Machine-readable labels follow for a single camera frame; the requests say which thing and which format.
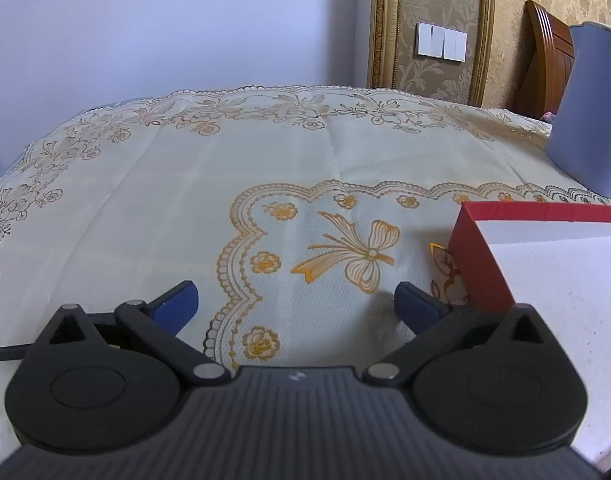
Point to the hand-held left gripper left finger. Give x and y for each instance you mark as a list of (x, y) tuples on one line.
[(178, 310)]

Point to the white wall light switch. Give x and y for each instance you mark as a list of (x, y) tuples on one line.
[(441, 41)]

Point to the blue electric kettle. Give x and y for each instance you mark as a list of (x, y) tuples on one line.
[(590, 110)]

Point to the brown wooden headboard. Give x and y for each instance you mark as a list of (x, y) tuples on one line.
[(548, 55)]

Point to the cream floral lace tablecloth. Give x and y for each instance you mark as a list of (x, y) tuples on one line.
[(185, 185)]

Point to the gold wall moulding frame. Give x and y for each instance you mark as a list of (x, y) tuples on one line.
[(385, 20)]

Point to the red cardboard box white inside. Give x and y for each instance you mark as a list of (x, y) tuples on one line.
[(560, 280)]

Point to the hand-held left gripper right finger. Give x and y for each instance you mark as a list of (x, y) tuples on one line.
[(415, 310)]

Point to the pile of colourful clothes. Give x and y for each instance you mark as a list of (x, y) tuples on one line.
[(548, 116)]

